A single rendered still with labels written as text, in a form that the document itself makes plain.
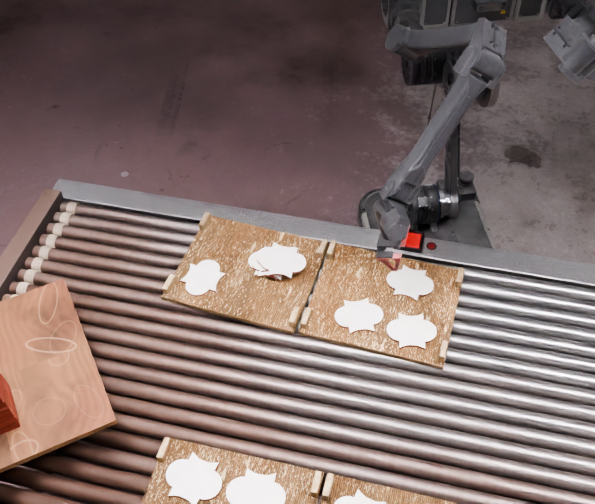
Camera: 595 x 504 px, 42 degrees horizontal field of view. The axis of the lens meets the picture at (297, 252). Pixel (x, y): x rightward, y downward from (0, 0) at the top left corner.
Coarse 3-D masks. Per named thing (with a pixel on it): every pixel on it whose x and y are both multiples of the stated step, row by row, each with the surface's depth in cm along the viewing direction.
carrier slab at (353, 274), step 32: (352, 256) 233; (320, 288) 225; (352, 288) 225; (384, 288) 225; (448, 288) 224; (320, 320) 218; (384, 320) 217; (448, 320) 217; (384, 352) 210; (416, 352) 210
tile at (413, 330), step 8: (400, 320) 216; (408, 320) 216; (416, 320) 216; (424, 320) 216; (392, 328) 214; (400, 328) 214; (408, 328) 214; (416, 328) 214; (424, 328) 214; (432, 328) 214; (392, 336) 213; (400, 336) 212; (408, 336) 212; (416, 336) 212; (424, 336) 212; (432, 336) 212; (400, 344) 211; (408, 344) 211; (416, 344) 211; (424, 344) 211
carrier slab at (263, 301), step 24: (216, 240) 239; (240, 240) 239; (264, 240) 238; (288, 240) 238; (312, 240) 238; (240, 264) 232; (312, 264) 232; (216, 288) 226; (240, 288) 226; (264, 288) 226; (288, 288) 226; (216, 312) 221; (240, 312) 220; (264, 312) 220; (288, 312) 220
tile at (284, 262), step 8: (280, 248) 232; (296, 248) 231; (264, 256) 230; (272, 256) 230; (280, 256) 229; (288, 256) 229; (296, 256) 229; (264, 264) 228; (272, 264) 228; (280, 264) 227; (288, 264) 227; (296, 264) 227; (304, 264) 227; (272, 272) 226; (280, 272) 225; (288, 272) 225; (296, 272) 226
